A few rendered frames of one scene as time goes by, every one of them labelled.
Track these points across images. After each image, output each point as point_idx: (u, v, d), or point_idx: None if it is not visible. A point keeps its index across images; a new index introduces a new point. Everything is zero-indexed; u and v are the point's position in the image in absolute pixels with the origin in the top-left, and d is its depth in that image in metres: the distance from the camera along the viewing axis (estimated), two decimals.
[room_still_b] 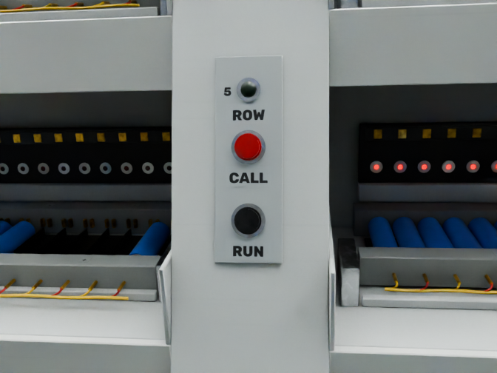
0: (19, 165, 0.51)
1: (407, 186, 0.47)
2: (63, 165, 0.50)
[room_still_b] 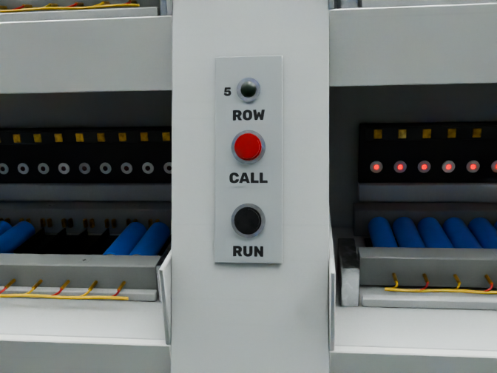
0: (19, 165, 0.51)
1: (407, 186, 0.47)
2: (63, 165, 0.50)
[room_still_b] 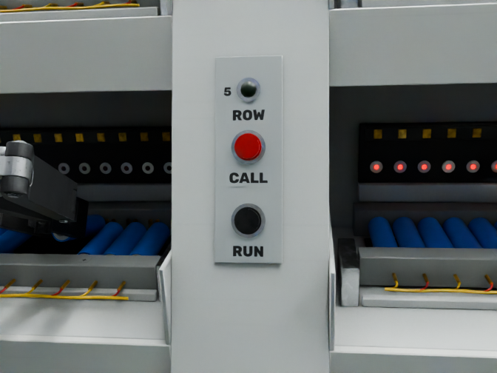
0: None
1: (407, 186, 0.47)
2: (63, 165, 0.50)
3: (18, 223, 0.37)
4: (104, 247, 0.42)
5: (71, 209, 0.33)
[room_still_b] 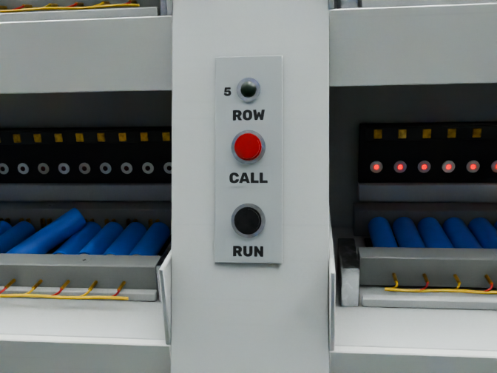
0: (19, 165, 0.51)
1: (407, 186, 0.47)
2: (63, 165, 0.50)
3: None
4: (104, 247, 0.42)
5: None
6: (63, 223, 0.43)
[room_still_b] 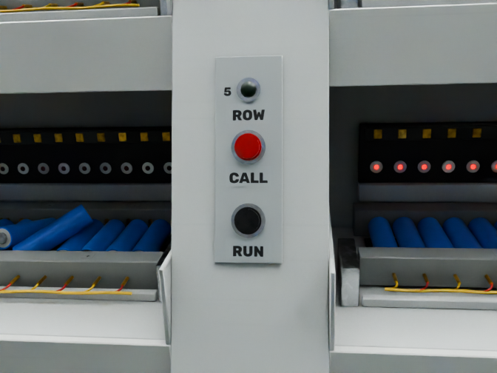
0: (19, 165, 0.51)
1: (407, 186, 0.47)
2: (63, 165, 0.50)
3: None
4: (106, 244, 0.43)
5: None
6: (69, 223, 0.43)
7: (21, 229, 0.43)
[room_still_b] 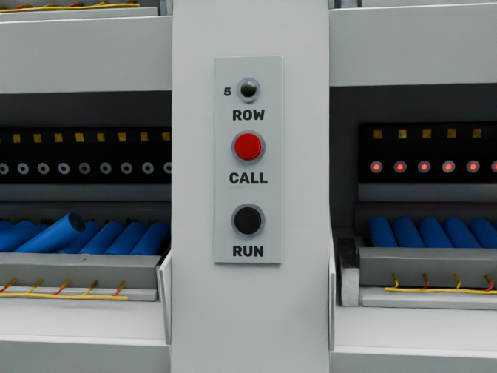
0: (19, 165, 0.51)
1: (407, 186, 0.47)
2: (63, 165, 0.50)
3: None
4: (105, 246, 0.42)
5: None
6: (71, 238, 0.42)
7: (9, 234, 0.42)
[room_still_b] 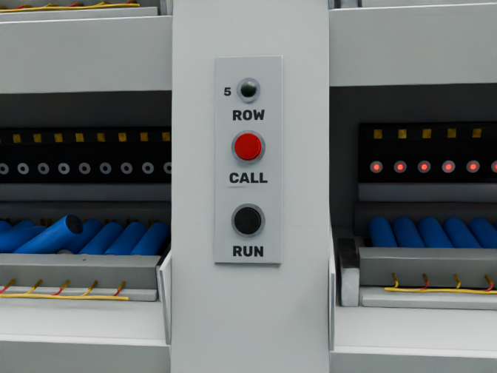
0: (19, 165, 0.51)
1: (407, 186, 0.47)
2: (63, 165, 0.50)
3: None
4: (104, 247, 0.42)
5: None
6: None
7: (7, 235, 0.41)
